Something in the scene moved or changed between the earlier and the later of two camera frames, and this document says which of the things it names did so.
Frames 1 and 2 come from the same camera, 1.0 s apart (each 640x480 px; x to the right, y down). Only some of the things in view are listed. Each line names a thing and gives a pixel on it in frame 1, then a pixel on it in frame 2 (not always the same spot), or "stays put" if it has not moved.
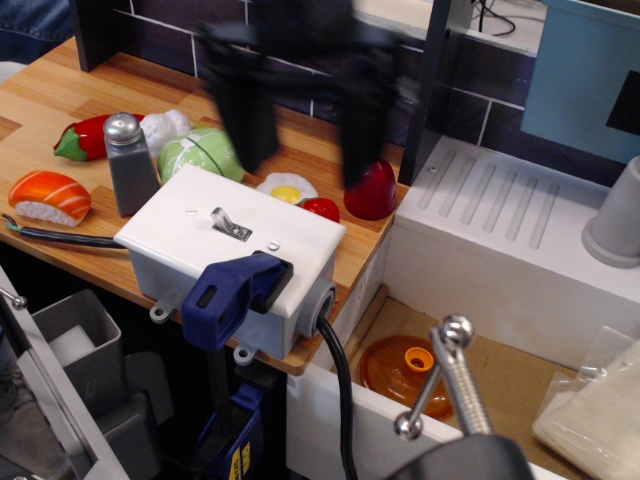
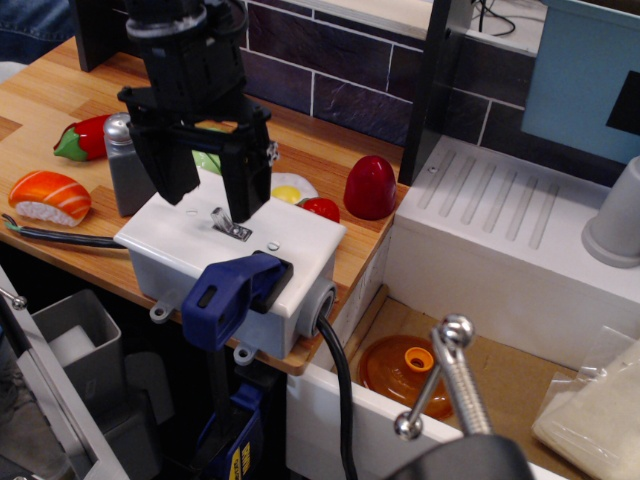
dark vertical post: (426, 120) stays put
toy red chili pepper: (84, 140) stays put
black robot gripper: (321, 39) → (195, 65)
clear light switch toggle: (221, 222) stays put
